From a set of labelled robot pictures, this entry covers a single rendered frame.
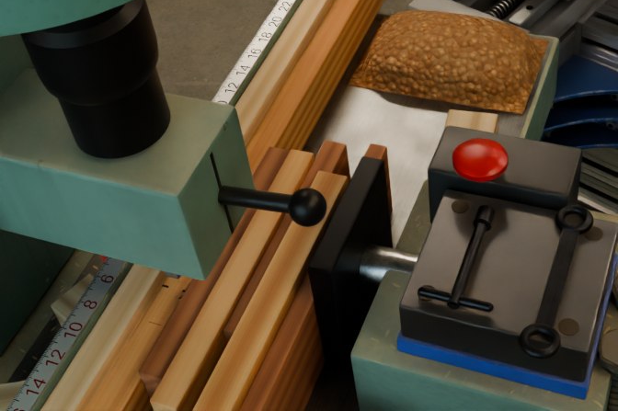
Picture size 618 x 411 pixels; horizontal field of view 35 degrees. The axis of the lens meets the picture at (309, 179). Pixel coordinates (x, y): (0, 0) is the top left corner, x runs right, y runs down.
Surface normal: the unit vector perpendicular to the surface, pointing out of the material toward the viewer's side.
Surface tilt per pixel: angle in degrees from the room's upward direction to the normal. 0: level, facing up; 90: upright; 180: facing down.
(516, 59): 31
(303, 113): 90
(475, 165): 9
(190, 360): 0
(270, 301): 0
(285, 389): 90
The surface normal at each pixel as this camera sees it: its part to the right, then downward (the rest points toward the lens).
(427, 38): -0.28, -0.37
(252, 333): -0.12, -0.69
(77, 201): -0.37, 0.70
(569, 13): 0.74, 0.42
